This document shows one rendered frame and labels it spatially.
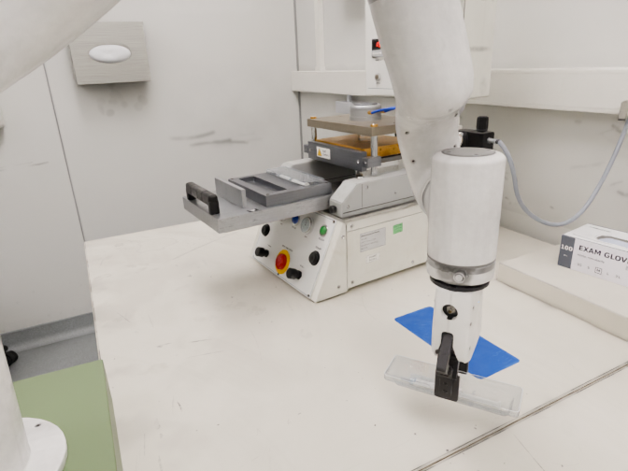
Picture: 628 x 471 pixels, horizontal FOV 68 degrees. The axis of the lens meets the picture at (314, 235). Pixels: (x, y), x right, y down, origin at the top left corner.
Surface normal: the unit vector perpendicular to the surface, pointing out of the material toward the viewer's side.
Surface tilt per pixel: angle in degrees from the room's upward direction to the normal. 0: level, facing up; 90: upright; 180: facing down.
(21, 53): 121
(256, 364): 0
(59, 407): 4
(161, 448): 0
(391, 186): 90
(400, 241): 90
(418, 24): 96
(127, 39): 90
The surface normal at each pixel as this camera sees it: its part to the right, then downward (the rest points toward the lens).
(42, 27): 0.68, 0.63
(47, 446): -0.04, -0.96
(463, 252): -0.26, 0.35
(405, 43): -0.51, 0.49
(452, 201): -0.60, 0.30
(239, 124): 0.46, 0.29
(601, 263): -0.82, 0.23
